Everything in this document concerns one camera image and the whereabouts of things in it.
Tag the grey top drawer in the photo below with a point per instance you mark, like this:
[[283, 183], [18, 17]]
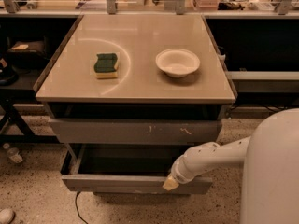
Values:
[[135, 131]]

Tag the grey drawer cabinet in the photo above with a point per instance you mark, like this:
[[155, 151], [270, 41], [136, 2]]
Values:
[[69, 88]]

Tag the white shoe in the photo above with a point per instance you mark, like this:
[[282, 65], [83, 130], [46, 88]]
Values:
[[6, 216]]

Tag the clear plastic bottle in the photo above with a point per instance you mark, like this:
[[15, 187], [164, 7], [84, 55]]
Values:
[[13, 153]]

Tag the green yellow sponge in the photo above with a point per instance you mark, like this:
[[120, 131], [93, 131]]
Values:
[[106, 66]]

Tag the grey drawer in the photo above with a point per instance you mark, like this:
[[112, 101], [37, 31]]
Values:
[[124, 169], [135, 131]]

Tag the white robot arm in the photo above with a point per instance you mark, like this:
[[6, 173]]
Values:
[[270, 160]]

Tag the dark bag under bench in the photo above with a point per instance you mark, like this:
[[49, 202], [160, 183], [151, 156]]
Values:
[[28, 54]]

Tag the black table frame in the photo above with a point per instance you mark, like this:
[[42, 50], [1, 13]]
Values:
[[27, 135]]

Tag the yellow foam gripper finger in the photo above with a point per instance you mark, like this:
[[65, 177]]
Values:
[[170, 183]]

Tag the white bowl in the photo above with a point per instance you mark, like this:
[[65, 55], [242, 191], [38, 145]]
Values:
[[177, 63]]

